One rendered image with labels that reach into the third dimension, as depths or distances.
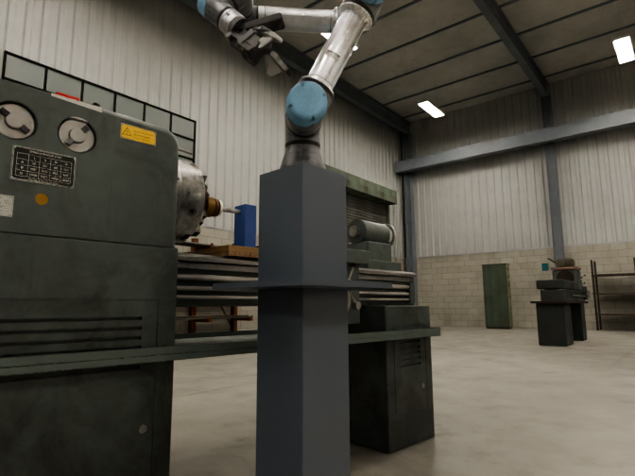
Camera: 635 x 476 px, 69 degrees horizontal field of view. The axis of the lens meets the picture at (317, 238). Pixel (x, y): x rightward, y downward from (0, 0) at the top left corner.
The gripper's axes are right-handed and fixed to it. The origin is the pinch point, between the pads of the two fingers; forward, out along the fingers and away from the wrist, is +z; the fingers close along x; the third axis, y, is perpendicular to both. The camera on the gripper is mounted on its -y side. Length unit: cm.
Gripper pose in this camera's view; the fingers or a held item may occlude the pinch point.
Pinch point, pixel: (288, 59)
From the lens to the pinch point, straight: 142.2
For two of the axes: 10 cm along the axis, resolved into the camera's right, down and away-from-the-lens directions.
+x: -1.0, -2.9, -9.5
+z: 7.1, 6.5, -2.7
